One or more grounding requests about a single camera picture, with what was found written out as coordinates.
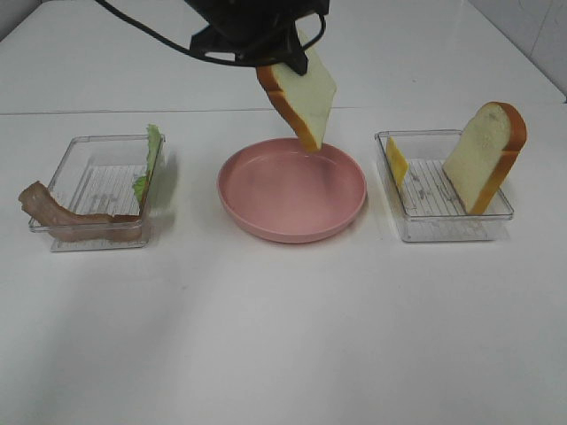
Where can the right clear plastic container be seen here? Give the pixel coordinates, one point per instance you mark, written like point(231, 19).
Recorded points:
point(425, 206)

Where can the yellow cheese slice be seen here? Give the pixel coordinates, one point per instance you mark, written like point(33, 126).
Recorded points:
point(397, 162)

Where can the pink round plate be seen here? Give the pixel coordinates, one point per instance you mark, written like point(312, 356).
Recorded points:
point(276, 191)

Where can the green lettuce leaf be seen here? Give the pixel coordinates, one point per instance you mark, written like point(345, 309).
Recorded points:
point(150, 164)

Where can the clear plastic container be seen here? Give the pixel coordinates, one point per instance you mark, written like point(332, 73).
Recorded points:
point(425, 206)
point(84, 182)

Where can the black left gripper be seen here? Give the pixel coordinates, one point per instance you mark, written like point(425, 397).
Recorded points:
point(256, 31)

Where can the left clear plastic container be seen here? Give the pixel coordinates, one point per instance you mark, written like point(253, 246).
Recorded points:
point(84, 182)

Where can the long bacon strip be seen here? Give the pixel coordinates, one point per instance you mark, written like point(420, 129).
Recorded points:
point(39, 204)

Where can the bread slice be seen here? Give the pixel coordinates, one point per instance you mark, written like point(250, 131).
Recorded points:
point(303, 101)
point(487, 149)

